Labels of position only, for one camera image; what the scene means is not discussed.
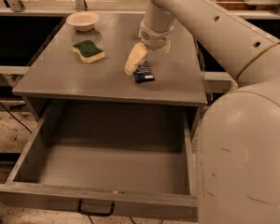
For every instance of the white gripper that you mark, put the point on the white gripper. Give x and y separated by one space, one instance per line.
154 37

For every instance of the dark blue rxbar wrapper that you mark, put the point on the dark blue rxbar wrapper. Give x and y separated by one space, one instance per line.
143 73

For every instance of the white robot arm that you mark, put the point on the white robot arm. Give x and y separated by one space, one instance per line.
238 150

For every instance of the open grey top drawer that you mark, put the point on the open grey top drawer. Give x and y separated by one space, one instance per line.
135 156

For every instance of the green yellow sponge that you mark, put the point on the green yellow sponge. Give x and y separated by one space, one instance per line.
88 52

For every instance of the grey cabinet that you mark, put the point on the grey cabinet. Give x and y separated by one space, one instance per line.
59 73

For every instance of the pink bowl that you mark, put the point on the pink bowl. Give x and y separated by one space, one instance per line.
83 21

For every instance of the black drawer handle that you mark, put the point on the black drawer handle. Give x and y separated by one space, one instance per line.
96 210

